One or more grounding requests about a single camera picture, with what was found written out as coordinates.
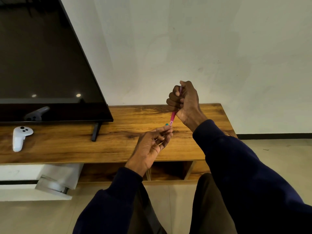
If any person's right hand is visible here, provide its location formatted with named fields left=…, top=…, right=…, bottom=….
left=166, top=81, right=208, bottom=133

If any person's left hand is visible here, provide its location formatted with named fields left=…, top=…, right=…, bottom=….
left=125, top=125, right=174, bottom=177

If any pink pen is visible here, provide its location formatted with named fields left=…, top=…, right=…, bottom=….
left=170, top=85, right=183, bottom=127

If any person's right forearm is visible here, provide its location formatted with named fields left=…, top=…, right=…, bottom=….
left=192, top=119, right=312, bottom=234

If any person's left forearm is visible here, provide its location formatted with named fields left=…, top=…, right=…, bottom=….
left=73, top=167, right=147, bottom=234

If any wooden television cabinet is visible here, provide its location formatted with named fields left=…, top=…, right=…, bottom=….
left=0, top=103, right=238, bottom=186

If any person's left leg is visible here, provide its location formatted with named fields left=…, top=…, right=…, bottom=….
left=127, top=182, right=168, bottom=234

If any person's leg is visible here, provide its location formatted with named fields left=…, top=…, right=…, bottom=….
left=127, top=182, right=168, bottom=234
left=189, top=173, right=238, bottom=234

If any person's right leg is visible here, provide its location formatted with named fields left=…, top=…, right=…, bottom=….
left=189, top=173, right=238, bottom=234

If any black skirting board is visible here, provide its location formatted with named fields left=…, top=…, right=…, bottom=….
left=237, top=133, right=312, bottom=140

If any white drawer unit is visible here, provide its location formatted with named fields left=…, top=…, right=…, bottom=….
left=0, top=163, right=84, bottom=202

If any black flat television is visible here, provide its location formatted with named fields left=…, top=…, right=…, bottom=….
left=0, top=0, right=114, bottom=142

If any white handheld controller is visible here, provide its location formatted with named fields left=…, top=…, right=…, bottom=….
left=12, top=126, right=34, bottom=152

